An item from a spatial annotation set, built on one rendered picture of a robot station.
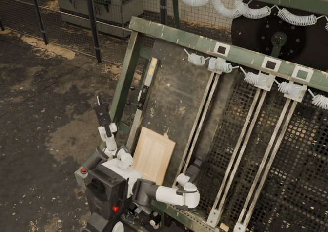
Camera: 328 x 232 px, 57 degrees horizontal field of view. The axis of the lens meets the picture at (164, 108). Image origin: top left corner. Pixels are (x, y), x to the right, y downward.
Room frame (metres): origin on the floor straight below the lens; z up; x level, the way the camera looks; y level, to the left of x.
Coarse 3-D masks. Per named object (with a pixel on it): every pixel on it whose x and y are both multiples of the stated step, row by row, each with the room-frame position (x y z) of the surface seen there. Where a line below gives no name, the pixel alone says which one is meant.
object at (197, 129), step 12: (216, 48) 1.79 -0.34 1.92; (228, 48) 1.75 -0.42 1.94; (216, 60) 1.75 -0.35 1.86; (216, 72) 1.70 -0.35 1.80; (216, 84) 1.69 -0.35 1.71; (204, 96) 1.67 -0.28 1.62; (204, 108) 1.65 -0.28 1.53; (204, 120) 1.59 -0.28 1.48; (192, 132) 1.56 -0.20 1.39; (192, 144) 1.51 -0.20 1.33; (192, 156) 1.48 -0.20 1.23; (180, 168) 1.44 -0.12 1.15
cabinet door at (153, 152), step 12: (144, 132) 1.76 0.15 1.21; (144, 144) 1.71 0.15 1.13; (156, 144) 1.67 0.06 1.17; (168, 144) 1.63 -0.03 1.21; (144, 156) 1.65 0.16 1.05; (156, 156) 1.61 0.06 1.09; (168, 156) 1.57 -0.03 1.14; (144, 168) 1.59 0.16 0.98; (156, 168) 1.56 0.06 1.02; (156, 180) 1.50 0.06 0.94
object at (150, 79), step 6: (156, 60) 2.02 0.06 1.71; (150, 66) 2.02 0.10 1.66; (156, 66) 2.01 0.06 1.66; (150, 78) 1.97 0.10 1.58; (144, 84) 1.96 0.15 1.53; (150, 84) 1.95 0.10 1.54; (150, 90) 1.94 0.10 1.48; (144, 102) 1.88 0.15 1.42; (144, 108) 1.88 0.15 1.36; (138, 114) 1.85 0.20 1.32; (138, 120) 1.82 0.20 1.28; (132, 126) 1.82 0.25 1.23; (138, 126) 1.80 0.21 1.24; (132, 132) 1.78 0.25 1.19; (132, 138) 1.76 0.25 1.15; (126, 144) 1.75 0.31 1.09; (132, 144) 1.74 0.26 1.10; (132, 150) 1.73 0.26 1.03
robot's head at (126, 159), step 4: (120, 152) 1.34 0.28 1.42; (124, 152) 1.33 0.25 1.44; (120, 156) 1.34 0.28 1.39; (124, 156) 1.29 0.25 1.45; (128, 156) 1.28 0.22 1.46; (124, 160) 1.26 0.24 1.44; (128, 160) 1.27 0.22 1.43; (132, 160) 1.28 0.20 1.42; (120, 164) 1.29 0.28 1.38; (124, 164) 1.26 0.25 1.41; (128, 164) 1.26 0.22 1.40
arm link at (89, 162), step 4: (92, 152) 1.41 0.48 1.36; (88, 156) 1.40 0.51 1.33; (92, 156) 1.38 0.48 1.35; (96, 156) 1.37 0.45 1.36; (88, 160) 1.36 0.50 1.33; (92, 160) 1.36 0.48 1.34; (100, 160) 1.37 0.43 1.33; (84, 164) 1.35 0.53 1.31; (88, 164) 1.34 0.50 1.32; (92, 164) 1.34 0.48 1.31; (88, 168) 1.33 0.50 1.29; (92, 168) 1.33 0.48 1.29
